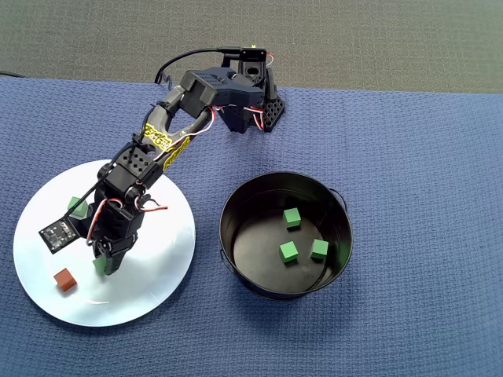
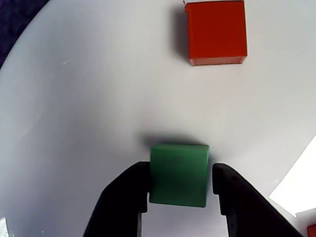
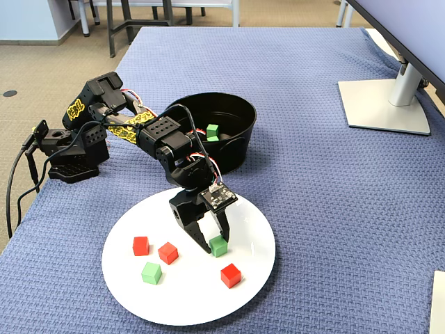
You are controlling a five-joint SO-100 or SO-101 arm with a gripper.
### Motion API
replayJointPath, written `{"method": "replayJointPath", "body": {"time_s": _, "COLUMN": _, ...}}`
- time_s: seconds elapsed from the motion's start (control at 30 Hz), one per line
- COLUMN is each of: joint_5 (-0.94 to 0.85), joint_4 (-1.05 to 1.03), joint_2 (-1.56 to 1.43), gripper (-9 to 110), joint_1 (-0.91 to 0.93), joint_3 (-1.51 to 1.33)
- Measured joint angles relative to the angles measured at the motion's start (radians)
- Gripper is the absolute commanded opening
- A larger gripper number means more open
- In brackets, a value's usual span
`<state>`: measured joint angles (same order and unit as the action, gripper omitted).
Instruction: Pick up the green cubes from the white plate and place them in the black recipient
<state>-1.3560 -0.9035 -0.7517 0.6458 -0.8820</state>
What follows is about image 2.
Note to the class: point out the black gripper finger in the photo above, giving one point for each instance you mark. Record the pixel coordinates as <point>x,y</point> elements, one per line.
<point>249,212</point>
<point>118,205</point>

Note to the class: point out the red cube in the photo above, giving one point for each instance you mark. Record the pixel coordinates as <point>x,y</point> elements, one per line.
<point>312,231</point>
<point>217,32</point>

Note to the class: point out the white round plate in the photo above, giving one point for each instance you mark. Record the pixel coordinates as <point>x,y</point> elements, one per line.
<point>98,98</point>

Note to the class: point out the green cube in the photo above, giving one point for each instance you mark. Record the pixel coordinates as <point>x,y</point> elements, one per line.
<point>179,175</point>

